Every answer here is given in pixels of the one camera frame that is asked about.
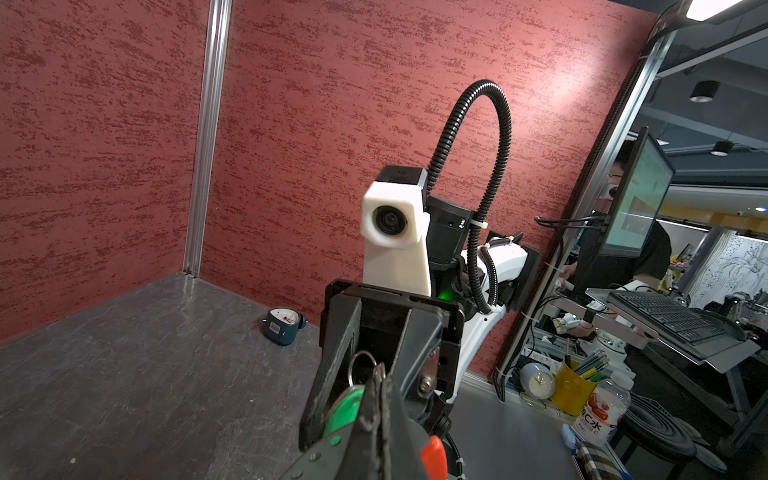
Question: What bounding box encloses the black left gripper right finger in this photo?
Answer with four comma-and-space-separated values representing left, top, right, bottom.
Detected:
383, 378, 428, 479

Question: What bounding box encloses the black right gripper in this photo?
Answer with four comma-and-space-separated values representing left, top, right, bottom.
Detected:
298, 279, 464, 452

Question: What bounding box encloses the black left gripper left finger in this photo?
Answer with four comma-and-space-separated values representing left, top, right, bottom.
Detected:
336, 371, 385, 479

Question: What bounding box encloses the perforated metal keyring red handle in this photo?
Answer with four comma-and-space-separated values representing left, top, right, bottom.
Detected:
278, 350, 451, 480

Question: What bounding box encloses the green capped key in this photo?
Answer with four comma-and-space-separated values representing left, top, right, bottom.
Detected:
323, 385, 365, 437

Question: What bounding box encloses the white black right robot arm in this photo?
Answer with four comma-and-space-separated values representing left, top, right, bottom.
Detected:
299, 196, 539, 451

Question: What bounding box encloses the teal kitchen scale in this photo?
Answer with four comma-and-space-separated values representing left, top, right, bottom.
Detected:
262, 307, 308, 346

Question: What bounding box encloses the yellow pen holder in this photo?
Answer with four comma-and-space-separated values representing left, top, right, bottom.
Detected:
550, 362, 597, 417

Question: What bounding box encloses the plastic drink bottle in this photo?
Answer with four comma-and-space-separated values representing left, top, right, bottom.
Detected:
573, 371, 634, 446

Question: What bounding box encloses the computer monitor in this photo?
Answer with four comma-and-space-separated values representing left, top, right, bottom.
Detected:
569, 125, 677, 301

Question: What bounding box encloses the black keyboard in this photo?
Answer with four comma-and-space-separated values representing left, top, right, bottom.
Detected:
608, 290, 726, 343

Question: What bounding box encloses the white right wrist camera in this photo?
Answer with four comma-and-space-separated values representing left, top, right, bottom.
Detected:
360, 165, 432, 296

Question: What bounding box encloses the black corrugated right cable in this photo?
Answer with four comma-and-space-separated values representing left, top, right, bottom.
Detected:
424, 79, 514, 316

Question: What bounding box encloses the right aluminium corner post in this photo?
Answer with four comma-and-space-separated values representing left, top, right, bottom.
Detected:
182, 0, 233, 278

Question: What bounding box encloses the right front aluminium post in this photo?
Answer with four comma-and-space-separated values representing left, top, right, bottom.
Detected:
487, 1, 691, 389

